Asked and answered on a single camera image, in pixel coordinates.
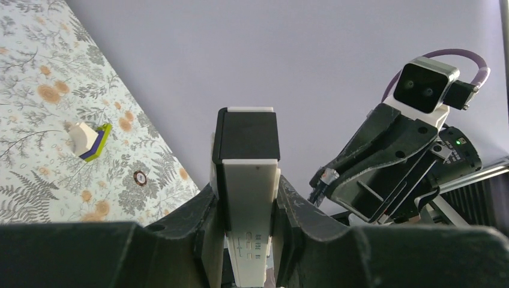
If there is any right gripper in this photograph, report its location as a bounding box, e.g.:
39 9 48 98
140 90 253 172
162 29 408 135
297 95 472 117
310 104 438 223

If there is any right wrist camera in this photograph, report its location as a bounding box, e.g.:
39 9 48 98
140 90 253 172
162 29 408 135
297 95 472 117
382 56 481 129

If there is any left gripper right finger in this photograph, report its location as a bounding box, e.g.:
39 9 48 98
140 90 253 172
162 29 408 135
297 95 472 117
272 177 508 287

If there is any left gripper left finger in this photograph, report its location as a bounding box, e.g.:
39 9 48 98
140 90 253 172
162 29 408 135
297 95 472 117
1 187 224 287

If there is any floral patterned table mat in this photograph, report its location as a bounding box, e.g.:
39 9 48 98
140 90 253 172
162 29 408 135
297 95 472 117
1 1 199 225

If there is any white remote control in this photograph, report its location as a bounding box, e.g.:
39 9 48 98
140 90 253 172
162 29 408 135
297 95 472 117
210 107 281 287

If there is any white purple green block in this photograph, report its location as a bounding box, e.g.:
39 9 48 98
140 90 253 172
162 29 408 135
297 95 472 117
68 122 112 162

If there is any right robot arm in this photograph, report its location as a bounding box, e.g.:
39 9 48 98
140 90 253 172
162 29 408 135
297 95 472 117
309 104 482 223

